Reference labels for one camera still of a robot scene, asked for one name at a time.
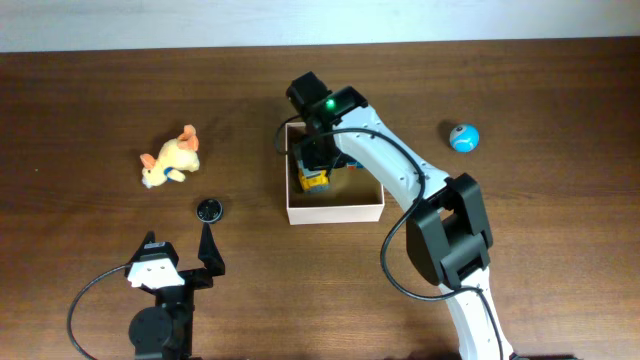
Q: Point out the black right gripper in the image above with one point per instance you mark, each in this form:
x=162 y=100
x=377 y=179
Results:
x=320 y=156

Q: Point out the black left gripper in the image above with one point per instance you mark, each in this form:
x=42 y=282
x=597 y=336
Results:
x=212 y=261

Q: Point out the colourful puzzle cube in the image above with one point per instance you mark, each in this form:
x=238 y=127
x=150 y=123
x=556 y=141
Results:
x=352 y=165

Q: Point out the yellow grey toy truck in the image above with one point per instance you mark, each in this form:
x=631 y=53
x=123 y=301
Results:
x=312 y=181

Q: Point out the pink cardboard box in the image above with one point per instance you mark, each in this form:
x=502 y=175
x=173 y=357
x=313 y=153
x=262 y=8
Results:
x=354 y=195

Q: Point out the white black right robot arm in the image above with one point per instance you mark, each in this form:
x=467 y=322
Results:
x=448 y=235

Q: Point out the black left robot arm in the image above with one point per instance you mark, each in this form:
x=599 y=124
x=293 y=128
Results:
x=164 y=331

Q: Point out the black round puck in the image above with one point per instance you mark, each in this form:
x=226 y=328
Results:
x=209 y=211

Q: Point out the yellow plush bunny toy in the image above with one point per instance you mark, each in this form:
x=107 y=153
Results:
x=175 y=157

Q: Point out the blue white ball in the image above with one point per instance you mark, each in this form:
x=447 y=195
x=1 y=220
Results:
x=464 y=138

